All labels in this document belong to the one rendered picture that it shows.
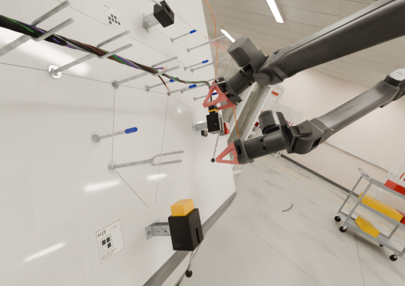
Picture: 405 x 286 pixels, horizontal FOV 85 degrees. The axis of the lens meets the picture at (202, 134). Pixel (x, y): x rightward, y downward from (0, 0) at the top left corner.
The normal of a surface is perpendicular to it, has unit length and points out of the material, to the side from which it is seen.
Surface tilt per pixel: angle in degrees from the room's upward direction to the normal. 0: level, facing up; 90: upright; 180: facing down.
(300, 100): 90
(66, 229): 53
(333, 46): 152
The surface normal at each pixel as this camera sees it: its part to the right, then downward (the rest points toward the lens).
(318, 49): -0.63, 0.75
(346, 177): -0.52, -0.04
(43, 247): 0.90, -0.18
